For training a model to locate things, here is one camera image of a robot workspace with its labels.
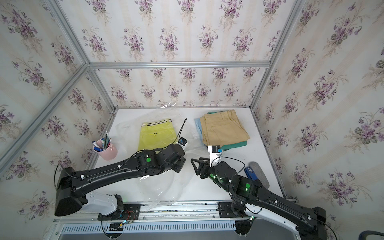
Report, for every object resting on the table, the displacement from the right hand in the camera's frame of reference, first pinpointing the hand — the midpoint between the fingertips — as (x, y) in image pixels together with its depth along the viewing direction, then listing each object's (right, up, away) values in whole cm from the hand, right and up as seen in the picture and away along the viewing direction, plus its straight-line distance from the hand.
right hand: (197, 160), depth 68 cm
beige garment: (+17, +14, +25) cm, 33 cm away
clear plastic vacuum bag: (-18, -16, +4) cm, 25 cm away
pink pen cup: (-51, +2, +16) cm, 54 cm away
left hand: (-6, -1, +6) cm, 9 cm away
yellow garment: (-28, +9, +32) cm, 43 cm away
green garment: (+27, +5, +20) cm, 34 cm away
